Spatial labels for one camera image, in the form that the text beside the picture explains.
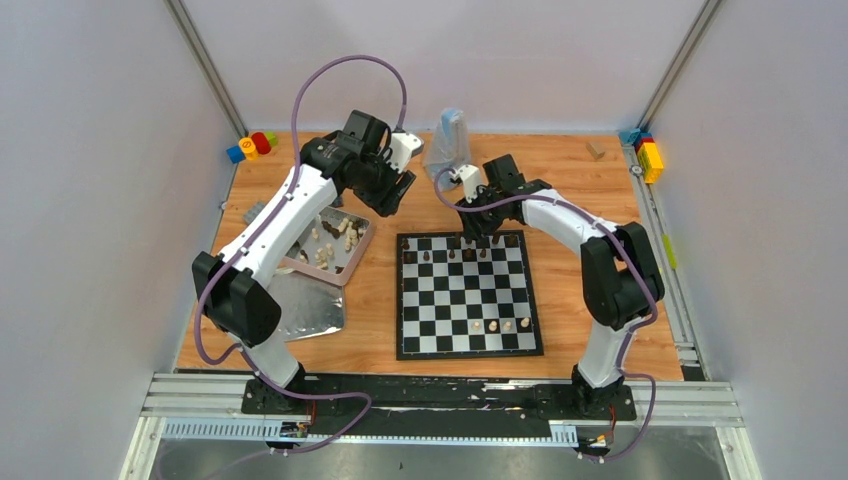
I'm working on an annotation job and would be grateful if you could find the small wooden block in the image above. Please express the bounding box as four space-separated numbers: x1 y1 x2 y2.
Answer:
586 142 607 161

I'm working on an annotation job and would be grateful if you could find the plastic bag with blue item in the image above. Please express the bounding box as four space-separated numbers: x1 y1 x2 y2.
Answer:
422 108 472 192

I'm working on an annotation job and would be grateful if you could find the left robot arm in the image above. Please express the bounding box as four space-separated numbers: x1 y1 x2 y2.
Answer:
192 110 424 413

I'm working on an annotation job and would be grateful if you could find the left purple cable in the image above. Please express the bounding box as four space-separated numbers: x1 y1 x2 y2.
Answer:
193 54 409 458

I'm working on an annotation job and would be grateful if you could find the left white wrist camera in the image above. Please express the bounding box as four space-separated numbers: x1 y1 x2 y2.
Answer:
388 132 424 171

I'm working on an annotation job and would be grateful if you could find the yellow round toy block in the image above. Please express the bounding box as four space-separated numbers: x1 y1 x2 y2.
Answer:
239 137 260 160

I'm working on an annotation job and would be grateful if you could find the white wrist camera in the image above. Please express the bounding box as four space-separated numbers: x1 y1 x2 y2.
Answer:
388 132 424 171
451 164 483 203

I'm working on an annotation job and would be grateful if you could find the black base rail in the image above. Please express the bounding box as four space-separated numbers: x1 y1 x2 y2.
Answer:
241 373 637 439

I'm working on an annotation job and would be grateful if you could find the yellow lego brick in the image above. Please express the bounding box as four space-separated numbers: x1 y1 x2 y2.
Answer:
637 142 664 184

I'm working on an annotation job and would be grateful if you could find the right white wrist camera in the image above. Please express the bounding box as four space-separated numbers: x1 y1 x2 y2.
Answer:
451 164 483 203

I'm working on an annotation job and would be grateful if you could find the black white chessboard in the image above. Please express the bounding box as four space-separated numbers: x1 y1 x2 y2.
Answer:
396 230 544 360

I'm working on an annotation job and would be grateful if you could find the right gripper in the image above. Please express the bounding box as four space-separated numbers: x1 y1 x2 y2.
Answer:
456 186 503 242

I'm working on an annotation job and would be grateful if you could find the metal tin lid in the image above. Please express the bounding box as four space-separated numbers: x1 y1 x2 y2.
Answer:
268 268 346 341

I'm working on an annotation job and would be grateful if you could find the blue toy block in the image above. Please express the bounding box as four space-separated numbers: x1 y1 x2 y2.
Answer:
226 145 246 164

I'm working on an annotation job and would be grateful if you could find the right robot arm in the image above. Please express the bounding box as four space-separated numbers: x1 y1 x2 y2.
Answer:
445 155 665 418

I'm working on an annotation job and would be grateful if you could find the red round toy block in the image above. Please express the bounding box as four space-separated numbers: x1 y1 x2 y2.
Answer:
251 132 272 155

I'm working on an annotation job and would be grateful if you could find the pink metal tin box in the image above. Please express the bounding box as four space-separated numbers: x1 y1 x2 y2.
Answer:
280 207 374 286

